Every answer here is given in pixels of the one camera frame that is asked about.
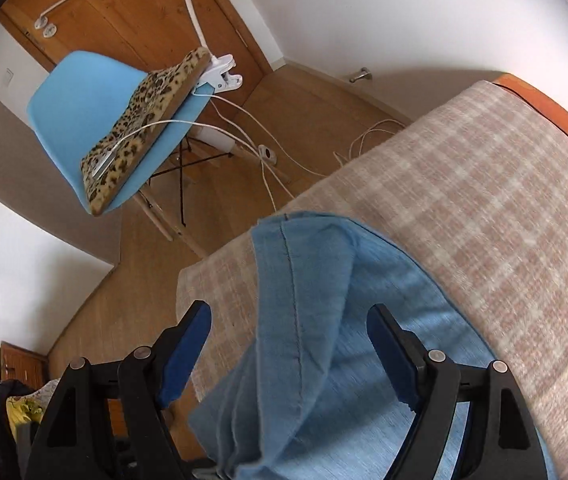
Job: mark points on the light blue chair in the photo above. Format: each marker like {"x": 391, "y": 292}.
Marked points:
{"x": 79, "y": 100}

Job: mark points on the leopard print cushion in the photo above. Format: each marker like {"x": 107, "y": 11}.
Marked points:
{"x": 139, "y": 125}

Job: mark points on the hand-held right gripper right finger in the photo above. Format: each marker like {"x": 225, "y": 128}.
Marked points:
{"x": 393, "y": 360}

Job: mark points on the white light switch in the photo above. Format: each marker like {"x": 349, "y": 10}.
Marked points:
{"x": 9, "y": 75}

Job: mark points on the beige checked blanket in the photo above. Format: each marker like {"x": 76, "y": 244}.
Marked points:
{"x": 463, "y": 210}

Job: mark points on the yellow cloth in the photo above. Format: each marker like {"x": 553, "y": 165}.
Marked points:
{"x": 21, "y": 410}

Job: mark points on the metal door stopper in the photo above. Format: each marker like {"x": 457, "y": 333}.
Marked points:
{"x": 361, "y": 76}

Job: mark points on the light blue denim pants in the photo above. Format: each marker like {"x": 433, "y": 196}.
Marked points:
{"x": 314, "y": 285}

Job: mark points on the wooden cabinet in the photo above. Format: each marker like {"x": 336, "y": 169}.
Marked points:
{"x": 21, "y": 365}

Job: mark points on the white clip lamp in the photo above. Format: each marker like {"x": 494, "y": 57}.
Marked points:
{"x": 221, "y": 72}

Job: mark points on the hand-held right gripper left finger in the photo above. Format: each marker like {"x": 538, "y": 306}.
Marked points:
{"x": 184, "y": 355}

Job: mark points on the wooden door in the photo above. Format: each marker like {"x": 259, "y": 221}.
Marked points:
{"x": 114, "y": 10}

